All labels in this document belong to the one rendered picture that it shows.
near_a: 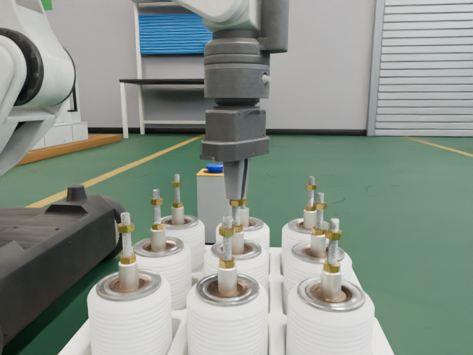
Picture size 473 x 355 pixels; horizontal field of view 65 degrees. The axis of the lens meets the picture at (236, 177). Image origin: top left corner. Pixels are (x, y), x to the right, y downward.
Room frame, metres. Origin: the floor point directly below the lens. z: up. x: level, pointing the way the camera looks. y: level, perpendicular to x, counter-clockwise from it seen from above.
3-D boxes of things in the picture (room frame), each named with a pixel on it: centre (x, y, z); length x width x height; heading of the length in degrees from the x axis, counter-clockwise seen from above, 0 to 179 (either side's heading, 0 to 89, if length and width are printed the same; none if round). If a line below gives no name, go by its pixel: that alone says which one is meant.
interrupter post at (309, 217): (0.62, -0.13, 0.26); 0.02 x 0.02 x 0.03
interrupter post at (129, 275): (0.41, 0.13, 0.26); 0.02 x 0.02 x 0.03
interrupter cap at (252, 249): (0.52, 0.00, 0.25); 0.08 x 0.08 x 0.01
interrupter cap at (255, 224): (0.63, -0.01, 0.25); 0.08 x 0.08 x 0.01
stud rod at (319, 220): (0.51, -0.12, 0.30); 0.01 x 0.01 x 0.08
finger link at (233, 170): (0.51, 0.01, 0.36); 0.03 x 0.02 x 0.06; 56
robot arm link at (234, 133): (0.51, 0.00, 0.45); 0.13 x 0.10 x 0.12; 146
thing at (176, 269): (0.53, 0.12, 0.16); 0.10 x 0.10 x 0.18
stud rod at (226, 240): (0.40, 0.01, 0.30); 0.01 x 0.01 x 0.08
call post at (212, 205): (0.81, 0.05, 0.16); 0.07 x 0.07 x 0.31; 85
